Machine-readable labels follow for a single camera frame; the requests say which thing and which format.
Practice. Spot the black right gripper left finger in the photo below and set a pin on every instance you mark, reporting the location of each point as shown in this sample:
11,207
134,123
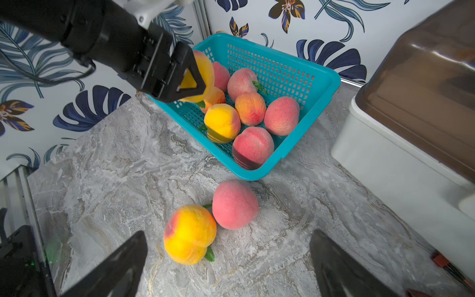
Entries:
119,275

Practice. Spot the yellow red peach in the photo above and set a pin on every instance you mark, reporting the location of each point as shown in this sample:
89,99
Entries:
223,123
251,108

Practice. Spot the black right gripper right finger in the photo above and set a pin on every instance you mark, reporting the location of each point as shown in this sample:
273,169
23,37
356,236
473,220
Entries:
340,275

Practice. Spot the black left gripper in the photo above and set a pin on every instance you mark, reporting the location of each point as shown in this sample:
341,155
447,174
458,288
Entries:
104,32

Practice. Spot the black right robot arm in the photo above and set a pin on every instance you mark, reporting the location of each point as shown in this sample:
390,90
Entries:
25,272

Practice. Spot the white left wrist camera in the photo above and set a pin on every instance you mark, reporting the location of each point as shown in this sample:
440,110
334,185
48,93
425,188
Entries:
146,10

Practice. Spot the brown toy figure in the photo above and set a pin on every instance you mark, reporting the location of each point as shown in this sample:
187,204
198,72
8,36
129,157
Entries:
442,262

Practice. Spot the brown white storage box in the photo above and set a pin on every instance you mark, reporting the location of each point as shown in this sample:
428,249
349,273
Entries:
410,134

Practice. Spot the pink peach top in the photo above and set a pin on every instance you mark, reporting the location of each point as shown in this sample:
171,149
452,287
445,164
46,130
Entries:
234,205

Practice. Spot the teal plastic basket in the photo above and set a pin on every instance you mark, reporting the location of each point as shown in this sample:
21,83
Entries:
281,75

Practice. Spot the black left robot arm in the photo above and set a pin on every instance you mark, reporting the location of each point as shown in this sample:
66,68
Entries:
47,19

